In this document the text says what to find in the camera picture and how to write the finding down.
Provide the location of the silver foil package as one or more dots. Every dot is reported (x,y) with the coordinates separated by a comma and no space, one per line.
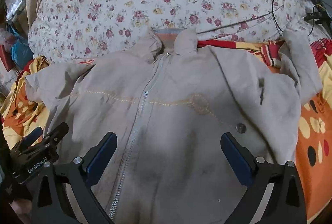
(14,9)

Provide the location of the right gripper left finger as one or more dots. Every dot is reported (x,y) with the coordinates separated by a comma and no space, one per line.
(51,203)

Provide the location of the blue plastic bag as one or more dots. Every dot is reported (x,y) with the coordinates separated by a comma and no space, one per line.
(21,53)

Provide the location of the black charger device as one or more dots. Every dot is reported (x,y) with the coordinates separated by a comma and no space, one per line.
(320,15)

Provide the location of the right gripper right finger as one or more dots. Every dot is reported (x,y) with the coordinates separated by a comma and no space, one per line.
(286,203)

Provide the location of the orange yellow red bedsheet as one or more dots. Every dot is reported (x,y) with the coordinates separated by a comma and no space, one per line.
(313,152)

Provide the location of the floral quilt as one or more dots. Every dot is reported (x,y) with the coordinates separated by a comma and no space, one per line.
(78,29)

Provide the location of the beige zip jacket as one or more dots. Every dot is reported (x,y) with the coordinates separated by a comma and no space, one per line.
(169,105)

